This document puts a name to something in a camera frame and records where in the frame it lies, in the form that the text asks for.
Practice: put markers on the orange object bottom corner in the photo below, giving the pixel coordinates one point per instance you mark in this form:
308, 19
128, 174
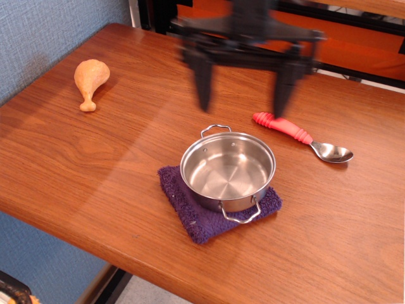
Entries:
23, 300

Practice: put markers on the orange panel black frame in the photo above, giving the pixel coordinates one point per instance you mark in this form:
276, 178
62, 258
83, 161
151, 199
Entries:
359, 44

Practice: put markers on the red handled metal spoon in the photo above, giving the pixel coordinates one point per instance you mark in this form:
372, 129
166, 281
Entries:
327, 152

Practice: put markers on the purple towel cloth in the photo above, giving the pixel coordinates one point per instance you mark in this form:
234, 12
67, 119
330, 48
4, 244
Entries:
200, 223

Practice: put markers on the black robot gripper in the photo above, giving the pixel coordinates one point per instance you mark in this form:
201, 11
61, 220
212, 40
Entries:
248, 37

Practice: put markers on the stainless steel pot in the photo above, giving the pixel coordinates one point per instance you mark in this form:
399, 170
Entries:
228, 172

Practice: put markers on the toy chicken drumstick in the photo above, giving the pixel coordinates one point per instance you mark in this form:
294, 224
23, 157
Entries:
89, 76

